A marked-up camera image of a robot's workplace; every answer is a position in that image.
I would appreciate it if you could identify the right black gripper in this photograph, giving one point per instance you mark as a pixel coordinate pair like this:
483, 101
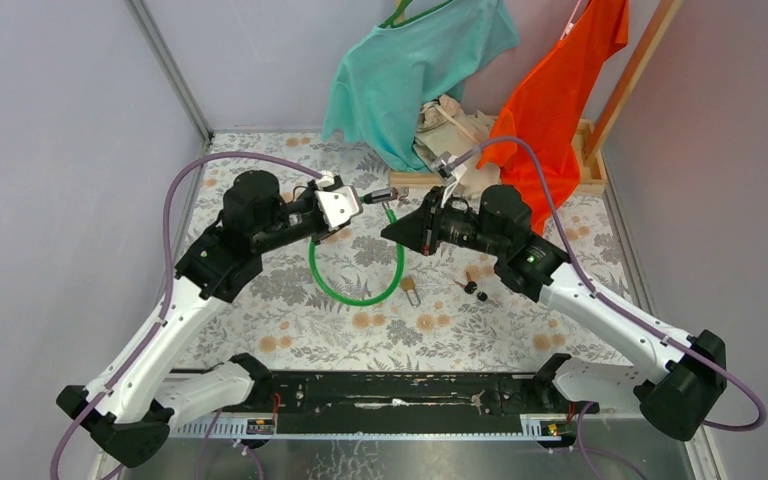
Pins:
421, 229

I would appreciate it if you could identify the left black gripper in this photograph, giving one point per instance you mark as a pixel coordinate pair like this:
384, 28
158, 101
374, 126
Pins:
310, 195

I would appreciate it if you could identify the green cable lock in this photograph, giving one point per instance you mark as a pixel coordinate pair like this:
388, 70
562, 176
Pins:
361, 261

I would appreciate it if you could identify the black headed keys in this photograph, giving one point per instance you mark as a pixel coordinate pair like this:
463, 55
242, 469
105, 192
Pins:
470, 287

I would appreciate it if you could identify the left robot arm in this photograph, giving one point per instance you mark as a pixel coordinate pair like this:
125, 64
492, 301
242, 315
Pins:
128, 410

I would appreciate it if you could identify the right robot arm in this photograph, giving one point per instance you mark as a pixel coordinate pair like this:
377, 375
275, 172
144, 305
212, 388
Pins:
684, 374

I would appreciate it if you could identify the brass padlock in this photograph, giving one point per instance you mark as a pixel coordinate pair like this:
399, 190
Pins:
408, 286

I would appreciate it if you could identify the floral table mat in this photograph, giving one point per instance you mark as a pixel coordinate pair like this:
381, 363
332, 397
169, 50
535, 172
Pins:
286, 321

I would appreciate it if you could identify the beige cloth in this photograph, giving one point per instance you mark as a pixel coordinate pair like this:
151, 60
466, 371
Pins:
442, 127

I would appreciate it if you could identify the teal t-shirt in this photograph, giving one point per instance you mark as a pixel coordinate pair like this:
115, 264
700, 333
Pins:
382, 82

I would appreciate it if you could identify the orange t-shirt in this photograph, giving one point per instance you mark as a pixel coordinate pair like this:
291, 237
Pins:
545, 108

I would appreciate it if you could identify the green clothes hanger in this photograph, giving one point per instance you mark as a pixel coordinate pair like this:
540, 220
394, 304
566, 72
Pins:
399, 17

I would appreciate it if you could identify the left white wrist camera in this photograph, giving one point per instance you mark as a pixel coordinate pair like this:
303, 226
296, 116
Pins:
338, 203

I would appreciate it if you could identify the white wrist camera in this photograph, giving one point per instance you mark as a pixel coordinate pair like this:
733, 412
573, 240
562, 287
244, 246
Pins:
338, 203
451, 170

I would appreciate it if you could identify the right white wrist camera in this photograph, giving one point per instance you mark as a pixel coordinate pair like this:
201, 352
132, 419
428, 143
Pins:
451, 170

